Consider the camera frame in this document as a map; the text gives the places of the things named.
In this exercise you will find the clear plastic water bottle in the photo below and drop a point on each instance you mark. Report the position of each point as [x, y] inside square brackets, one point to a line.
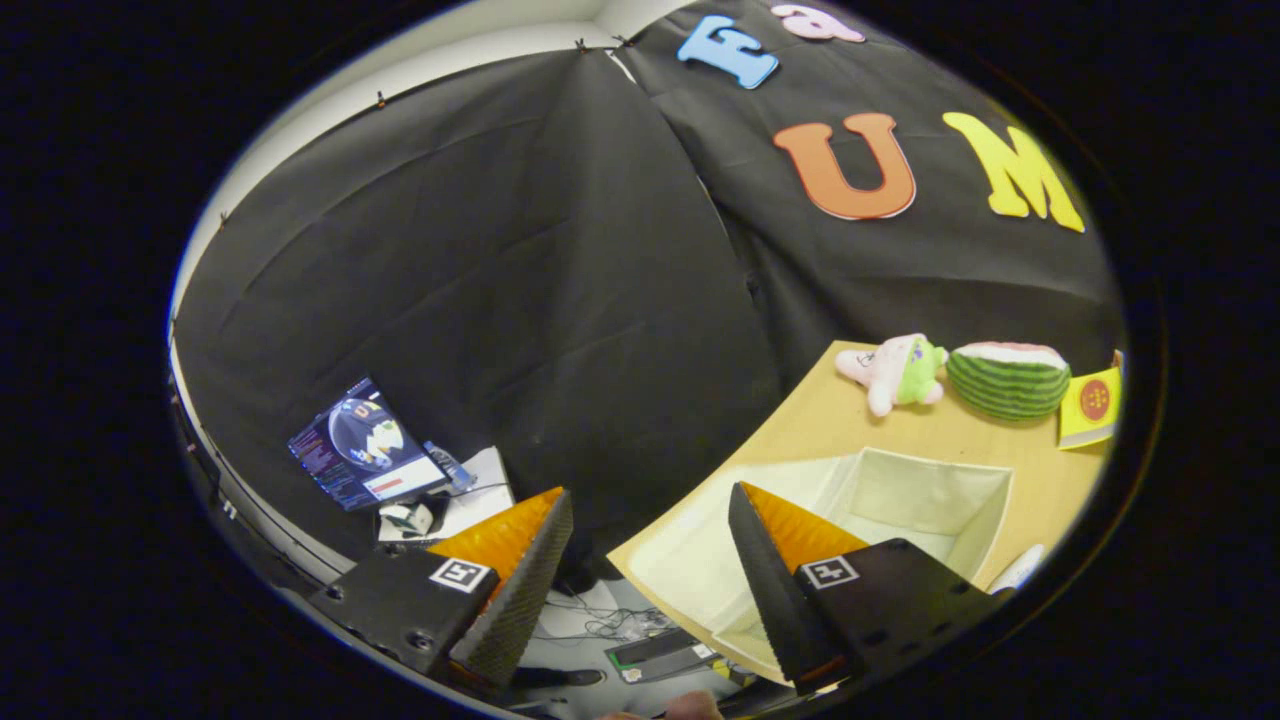
[450, 466]

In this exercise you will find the cream fabric storage box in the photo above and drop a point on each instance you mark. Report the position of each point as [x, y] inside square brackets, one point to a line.
[900, 500]

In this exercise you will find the black shoe on floor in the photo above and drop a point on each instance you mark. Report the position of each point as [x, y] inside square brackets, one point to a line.
[560, 678]

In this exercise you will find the pink and green plush toy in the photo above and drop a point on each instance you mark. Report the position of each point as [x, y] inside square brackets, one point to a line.
[895, 372]

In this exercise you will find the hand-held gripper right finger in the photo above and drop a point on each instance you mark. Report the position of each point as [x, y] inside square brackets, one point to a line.
[770, 590]

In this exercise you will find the black backdrop cloth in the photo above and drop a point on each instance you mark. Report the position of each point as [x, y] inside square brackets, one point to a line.
[500, 250]

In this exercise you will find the black and green flat device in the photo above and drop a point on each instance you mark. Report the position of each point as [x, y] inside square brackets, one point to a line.
[660, 655]

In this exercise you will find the white and black small device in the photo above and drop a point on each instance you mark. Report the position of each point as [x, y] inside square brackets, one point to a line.
[410, 520]

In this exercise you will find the open laptop computer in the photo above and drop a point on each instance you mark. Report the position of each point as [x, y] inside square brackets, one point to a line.
[365, 445]

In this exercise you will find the white side table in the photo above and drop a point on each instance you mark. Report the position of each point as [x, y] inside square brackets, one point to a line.
[485, 490]

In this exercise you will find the white striped canvas shoe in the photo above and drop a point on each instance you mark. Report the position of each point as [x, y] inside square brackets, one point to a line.
[1020, 568]

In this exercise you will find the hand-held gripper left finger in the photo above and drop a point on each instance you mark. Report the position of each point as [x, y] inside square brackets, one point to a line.
[525, 600]

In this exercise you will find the watermelon slice plush toy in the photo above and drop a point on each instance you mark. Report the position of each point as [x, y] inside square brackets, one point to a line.
[1005, 385]

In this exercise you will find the yellow book with red circle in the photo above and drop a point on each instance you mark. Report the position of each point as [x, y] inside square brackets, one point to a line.
[1092, 402]

